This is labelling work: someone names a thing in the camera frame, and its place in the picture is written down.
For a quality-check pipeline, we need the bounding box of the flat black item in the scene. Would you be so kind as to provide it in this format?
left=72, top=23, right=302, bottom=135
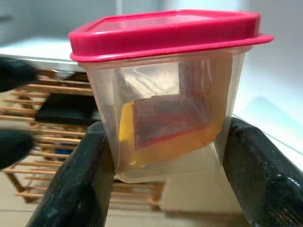
left=35, top=93, right=101, bottom=126

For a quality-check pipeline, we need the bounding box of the red and yellow food packet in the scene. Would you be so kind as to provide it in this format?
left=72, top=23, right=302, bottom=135
left=118, top=59, right=221, bottom=171

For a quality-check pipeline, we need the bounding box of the glass fridge shelf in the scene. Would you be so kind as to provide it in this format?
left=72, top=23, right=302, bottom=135
left=233, top=94, right=303, bottom=166

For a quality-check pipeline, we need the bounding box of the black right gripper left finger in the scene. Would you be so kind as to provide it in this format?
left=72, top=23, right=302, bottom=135
left=26, top=120, right=116, bottom=227

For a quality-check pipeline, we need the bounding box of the wooden slatted rack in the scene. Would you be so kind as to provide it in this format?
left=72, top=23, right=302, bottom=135
left=0, top=68, right=166, bottom=211

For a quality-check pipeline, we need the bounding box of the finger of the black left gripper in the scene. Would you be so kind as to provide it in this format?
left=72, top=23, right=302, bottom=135
left=0, top=130, right=34, bottom=170
left=0, top=55, right=36, bottom=93

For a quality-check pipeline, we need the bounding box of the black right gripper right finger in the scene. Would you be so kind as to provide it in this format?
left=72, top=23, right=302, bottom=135
left=222, top=117, right=303, bottom=227

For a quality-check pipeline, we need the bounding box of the clear container with pink lid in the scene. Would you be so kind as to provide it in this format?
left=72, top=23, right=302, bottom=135
left=68, top=9, right=275, bottom=185

